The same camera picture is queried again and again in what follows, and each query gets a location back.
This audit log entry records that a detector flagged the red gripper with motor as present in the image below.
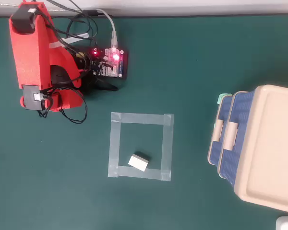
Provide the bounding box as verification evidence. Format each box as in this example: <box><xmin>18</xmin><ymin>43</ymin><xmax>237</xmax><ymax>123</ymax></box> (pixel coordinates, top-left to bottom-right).
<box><xmin>19</xmin><ymin>84</ymin><xmax>84</xmax><ymax>113</ymax></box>

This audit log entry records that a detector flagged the white cube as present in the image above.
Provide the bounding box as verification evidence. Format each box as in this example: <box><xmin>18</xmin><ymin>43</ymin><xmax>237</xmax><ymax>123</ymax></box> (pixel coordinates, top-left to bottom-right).
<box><xmin>128</xmin><ymin>151</ymin><xmax>150</xmax><ymax>172</ymax></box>

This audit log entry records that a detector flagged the blue drawer with green-taped handle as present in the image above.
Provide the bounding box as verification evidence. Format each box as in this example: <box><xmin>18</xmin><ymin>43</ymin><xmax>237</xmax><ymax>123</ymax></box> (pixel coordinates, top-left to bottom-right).
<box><xmin>207</xmin><ymin>92</ymin><xmax>234</xmax><ymax>166</ymax></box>

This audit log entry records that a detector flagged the blue woven-pattern plastic drawer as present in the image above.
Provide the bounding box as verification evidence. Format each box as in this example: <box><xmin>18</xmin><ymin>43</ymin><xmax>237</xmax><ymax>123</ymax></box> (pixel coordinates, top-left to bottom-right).
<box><xmin>216</xmin><ymin>90</ymin><xmax>257</xmax><ymax>190</ymax></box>

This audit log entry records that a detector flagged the beige plastic drawer cabinet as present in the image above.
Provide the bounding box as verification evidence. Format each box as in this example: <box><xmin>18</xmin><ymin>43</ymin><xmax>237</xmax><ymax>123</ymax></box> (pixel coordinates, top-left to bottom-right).
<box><xmin>232</xmin><ymin>84</ymin><xmax>288</xmax><ymax>215</ymax></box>

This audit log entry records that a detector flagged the black motor controller board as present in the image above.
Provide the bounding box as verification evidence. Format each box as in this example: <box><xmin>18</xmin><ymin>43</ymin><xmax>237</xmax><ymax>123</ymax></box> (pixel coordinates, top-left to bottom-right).
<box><xmin>89</xmin><ymin>46</ymin><xmax>130</xmax><ymax>82</ymax></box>

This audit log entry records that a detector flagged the translucent tape strip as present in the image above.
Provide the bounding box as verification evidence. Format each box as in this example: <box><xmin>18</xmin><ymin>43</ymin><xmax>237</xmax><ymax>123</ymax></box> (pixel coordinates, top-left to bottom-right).
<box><xmin>108</xmin><ymin>165</ymin><xmax>171</xmax><ymax>182</ymax></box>
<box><xmin>111</xmin><ymin>112</ymin><xmax>175</xmax><ymax>126</ymax></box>
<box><xmin>159</xmin><ymin>114</ymin><xmax>175</xmax><ymax>182</ymax></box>
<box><xmin>108</xmin><ymin>112</ymin><xmax>122</xmax><ymax>178</ymax></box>

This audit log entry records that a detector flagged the green tape piece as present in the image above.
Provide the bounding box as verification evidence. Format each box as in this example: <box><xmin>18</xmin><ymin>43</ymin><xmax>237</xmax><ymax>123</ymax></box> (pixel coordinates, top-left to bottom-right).
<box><xmin>216</xmin><ymin>92</ymin><xmax>232</xmax><ymax>105</ymax></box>

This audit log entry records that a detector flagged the black gripper servo cable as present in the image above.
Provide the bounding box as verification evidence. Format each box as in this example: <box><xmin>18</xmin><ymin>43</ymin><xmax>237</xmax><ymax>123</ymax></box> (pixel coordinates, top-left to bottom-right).
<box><xmin>38</xmin><ymin>87</ymin><xmax>88</xmax><ymax>124</ymax></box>

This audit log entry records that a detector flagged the white cable tie strap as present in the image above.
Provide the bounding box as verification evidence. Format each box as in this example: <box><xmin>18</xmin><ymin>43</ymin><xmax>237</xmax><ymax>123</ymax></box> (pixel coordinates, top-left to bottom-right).
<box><xmin>48</xmin><ymin>33</ymin><xmax>90</xmax><ymax>49</ymax></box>

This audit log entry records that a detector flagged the black elbow servo cable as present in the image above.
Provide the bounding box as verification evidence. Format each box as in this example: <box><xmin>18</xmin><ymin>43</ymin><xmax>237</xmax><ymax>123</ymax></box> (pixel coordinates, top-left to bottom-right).
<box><xmin>33</xmin><ymin>0</ymin><xmax>99</xmax><ymax>48</ymax></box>

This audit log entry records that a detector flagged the grey USB cable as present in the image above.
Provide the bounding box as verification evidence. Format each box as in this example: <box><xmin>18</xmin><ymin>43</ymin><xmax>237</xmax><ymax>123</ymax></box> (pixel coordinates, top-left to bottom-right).
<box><xmin>82</xmin><ymin>8</ymin><xmax>120</xmax><ymax>52</ymax></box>

